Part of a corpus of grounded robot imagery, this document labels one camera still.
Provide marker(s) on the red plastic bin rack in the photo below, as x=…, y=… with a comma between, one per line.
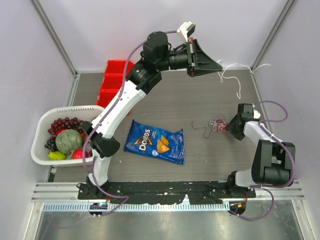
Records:
x=111, y=82

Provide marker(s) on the green melon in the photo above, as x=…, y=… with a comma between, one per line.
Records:
x=68, y=141

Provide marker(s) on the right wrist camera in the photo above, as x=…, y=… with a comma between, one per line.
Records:
x=256, y=113

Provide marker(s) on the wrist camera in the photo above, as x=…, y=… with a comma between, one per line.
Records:
x=256, y=113
x=185, y=30

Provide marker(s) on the white fruit basket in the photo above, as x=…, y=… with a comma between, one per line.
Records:
x=38, y=151

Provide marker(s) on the dark grape bunch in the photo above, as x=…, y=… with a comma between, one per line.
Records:
x=51, y=144

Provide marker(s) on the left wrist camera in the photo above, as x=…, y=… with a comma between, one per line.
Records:
x=185, y=30

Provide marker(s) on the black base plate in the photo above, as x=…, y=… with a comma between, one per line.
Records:
x=174, y=192

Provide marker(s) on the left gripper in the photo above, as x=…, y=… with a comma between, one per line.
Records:
x=197, y=62

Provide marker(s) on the blue Doritos chip bag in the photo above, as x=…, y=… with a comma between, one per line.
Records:
x=154, y=142

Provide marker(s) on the purple grape bunch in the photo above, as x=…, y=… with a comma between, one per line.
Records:
x=66, y=123

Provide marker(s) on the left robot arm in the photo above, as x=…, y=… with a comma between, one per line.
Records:
x=156, y=56

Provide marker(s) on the slotted cable duct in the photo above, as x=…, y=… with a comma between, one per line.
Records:
x=102, y=207

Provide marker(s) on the yellow-green pear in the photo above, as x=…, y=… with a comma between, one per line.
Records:
x=56, y=156

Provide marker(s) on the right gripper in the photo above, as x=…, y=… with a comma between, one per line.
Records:
x=238, y=135

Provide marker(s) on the red apple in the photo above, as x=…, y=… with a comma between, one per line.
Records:
x=78, y=154

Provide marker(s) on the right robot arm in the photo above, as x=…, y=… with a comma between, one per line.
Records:
x=273, y=164

